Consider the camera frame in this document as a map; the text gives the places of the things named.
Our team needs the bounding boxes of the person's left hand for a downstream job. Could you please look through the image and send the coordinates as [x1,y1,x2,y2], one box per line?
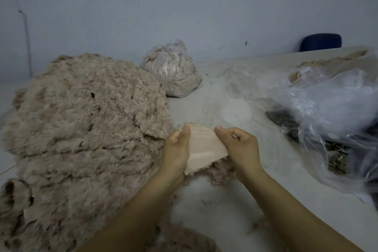
[158,124,193,187]

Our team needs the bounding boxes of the person's right hand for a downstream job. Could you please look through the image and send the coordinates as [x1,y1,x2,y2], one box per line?
[214,125,265,183]

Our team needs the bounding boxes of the stack of sorted beige pieces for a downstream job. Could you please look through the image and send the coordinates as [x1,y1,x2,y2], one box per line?
[204,157,237,186]

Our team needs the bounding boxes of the beige fabric piece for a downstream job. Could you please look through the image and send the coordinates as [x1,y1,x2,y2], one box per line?
[183,123,230,176]

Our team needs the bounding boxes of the beige scrap strips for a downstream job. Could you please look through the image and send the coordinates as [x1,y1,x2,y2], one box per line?
[145,202,222,252]

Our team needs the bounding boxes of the large pile beige fabric scraps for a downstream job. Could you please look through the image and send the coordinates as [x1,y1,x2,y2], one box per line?
[0,53,177,252]

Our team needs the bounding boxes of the person's right forearm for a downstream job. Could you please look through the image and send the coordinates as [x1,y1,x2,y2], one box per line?
[239,169,364,252]

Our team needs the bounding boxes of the person's left forearm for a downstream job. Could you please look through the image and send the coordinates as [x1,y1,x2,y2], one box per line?
[77,172,184,252]

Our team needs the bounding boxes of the beige fur pile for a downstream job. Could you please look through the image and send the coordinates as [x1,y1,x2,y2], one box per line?
[288,49,370,83]

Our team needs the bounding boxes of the clear bag of beige scraps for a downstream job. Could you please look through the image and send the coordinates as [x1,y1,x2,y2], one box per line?
[140,39,203,98]

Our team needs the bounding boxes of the large clear plastic bag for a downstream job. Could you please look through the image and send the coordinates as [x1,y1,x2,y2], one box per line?
[274,51,378,193]

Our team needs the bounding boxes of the blue chair back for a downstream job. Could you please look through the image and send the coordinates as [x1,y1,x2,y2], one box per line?
[299,33,343,52]

